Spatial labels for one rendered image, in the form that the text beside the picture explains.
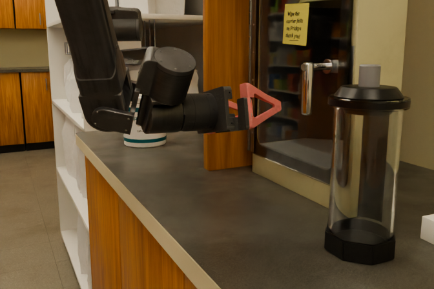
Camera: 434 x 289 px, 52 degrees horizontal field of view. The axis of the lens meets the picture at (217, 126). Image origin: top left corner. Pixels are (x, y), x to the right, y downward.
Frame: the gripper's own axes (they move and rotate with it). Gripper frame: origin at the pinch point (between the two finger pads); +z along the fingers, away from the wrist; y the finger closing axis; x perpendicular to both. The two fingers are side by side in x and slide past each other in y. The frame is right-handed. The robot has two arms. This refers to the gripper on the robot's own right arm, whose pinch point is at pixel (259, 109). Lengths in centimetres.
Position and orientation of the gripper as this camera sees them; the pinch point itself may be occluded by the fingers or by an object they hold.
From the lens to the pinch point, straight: 72.7
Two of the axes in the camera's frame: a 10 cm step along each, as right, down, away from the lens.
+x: 0.8, 10.0, -0.3
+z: 8.8, -0.5, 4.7
